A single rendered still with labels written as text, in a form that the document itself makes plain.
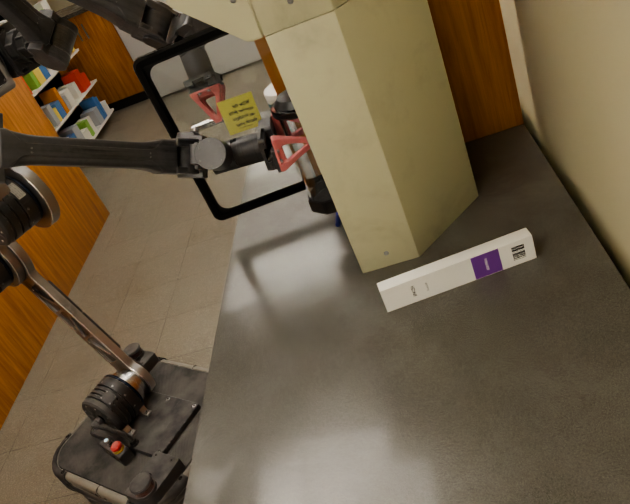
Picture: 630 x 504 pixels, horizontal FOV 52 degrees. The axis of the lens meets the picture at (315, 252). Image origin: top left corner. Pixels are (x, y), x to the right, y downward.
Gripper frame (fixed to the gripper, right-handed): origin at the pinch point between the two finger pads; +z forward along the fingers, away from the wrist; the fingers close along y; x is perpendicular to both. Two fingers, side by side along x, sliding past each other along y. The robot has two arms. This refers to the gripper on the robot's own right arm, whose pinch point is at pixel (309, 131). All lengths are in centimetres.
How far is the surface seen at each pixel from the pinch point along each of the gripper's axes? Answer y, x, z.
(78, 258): 211, 125, -172
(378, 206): -16.4, 10.1, 8.9
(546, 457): -64, 22, 21
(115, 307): 154, 128, -136
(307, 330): -26.9, 24.6, -8.8
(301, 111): -16.1, -10.5, 1.1
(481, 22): 18.7, -4.3, 38.7
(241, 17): -16.0, -26.9, -3.1
